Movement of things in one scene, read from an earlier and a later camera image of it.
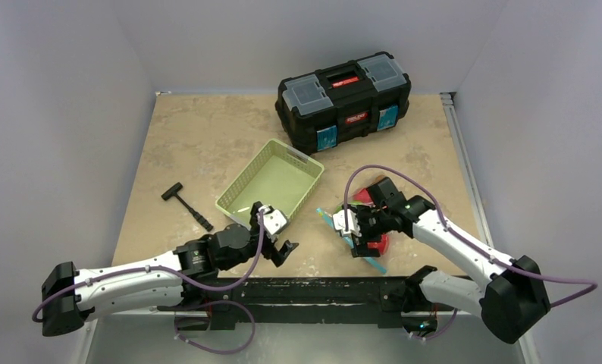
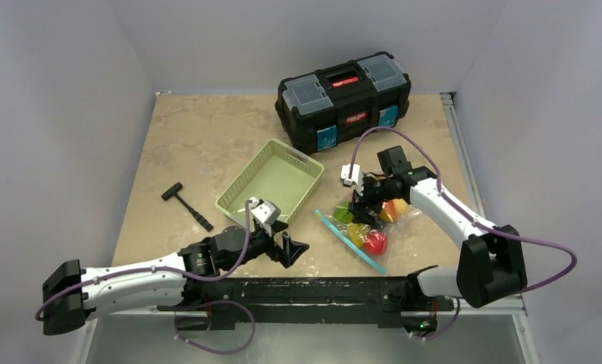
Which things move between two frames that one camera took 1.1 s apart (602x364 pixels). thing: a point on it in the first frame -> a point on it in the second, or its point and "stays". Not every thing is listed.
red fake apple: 383,245 stays
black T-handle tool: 195,216 stays
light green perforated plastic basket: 281,177 stays
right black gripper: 360,229 -> 367,199
